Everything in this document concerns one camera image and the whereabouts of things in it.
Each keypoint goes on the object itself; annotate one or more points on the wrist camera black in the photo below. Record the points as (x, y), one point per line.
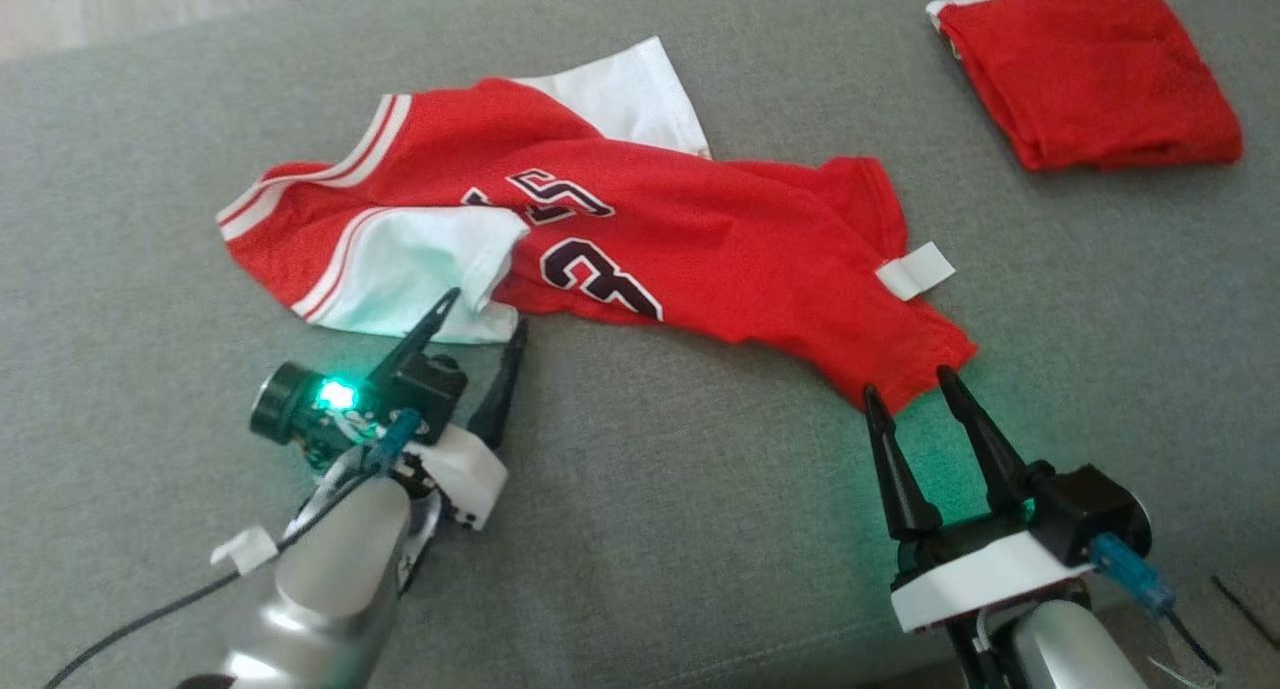
(435, 384)
(1090, 509)

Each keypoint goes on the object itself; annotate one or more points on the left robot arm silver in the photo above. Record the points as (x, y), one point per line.
(330, 589)

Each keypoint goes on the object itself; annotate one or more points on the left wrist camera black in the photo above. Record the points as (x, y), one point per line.
(435, 384)

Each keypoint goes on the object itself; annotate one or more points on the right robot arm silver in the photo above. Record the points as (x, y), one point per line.
(1070, 649)

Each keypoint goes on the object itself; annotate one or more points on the red white basketball jersey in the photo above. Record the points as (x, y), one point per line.
(720, 249)

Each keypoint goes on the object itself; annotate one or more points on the red white sports shorts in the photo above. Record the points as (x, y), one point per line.
(1090, 69)

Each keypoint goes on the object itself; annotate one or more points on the large grey sofa seat cushion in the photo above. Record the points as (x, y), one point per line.
(650, 519)

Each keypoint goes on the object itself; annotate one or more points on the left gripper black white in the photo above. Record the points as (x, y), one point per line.
(470, 474)

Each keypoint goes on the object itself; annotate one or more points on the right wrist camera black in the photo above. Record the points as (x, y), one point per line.
(1090, 509)

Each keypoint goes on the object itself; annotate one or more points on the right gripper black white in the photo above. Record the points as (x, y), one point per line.
(980, 579)

